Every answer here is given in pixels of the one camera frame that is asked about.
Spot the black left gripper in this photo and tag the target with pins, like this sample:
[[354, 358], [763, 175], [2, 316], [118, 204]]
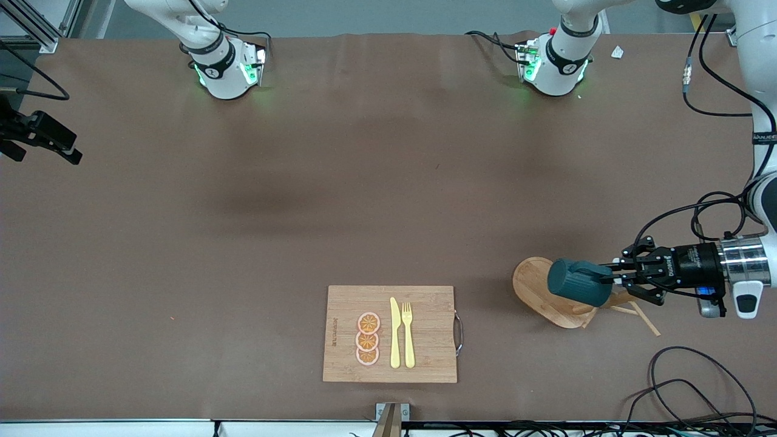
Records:
[[689, 265]]

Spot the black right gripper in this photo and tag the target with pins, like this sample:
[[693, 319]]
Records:
[[42, 132]]

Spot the dark teal mug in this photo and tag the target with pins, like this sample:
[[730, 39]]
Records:
[[576, 282]]

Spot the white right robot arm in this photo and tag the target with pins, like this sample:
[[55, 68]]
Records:
[[224, 82]]

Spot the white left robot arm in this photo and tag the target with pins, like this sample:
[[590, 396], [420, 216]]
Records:
[[762, 73]]

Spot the wooden mug rack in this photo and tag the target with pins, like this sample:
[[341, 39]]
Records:
[[534, 291]]

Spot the white paper scrap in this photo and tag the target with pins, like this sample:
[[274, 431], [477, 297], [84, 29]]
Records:
[[617, 52]]

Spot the bamboo cutting board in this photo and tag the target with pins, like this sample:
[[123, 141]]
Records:
[[425, 340]]

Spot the brown table mat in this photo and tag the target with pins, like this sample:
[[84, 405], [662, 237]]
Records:
[[303, 182]]

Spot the yellow plastic fork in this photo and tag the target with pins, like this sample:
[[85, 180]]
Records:
[[408, 346]]

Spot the yellow plastic knife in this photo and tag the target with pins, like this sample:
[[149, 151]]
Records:
[[395, 340]]

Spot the orange slice toy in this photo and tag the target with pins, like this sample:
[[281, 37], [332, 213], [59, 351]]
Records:
[[367, 355], [366, 341], [368, 323]]

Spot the aluminium frame profile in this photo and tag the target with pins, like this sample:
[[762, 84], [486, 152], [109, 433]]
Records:
[[42, 37]]

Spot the white table edge rail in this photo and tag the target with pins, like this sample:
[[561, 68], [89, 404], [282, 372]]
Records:
[[121, 428]]

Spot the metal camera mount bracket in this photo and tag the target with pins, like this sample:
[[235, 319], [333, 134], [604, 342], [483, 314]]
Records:
[[393, 419]]

